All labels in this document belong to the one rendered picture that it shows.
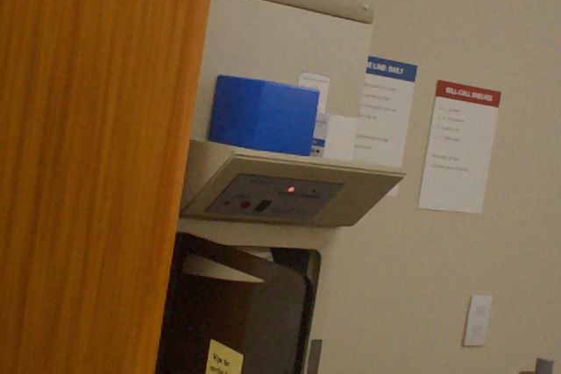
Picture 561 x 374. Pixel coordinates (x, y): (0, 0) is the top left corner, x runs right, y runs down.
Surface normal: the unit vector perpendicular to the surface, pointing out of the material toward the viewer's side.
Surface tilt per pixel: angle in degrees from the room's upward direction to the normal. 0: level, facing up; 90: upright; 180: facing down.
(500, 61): 90
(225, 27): 90
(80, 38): 90
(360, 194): 135
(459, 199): 90
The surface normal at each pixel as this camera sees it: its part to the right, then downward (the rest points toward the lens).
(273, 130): 0.65, 0.14
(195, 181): -0.75, -0.08
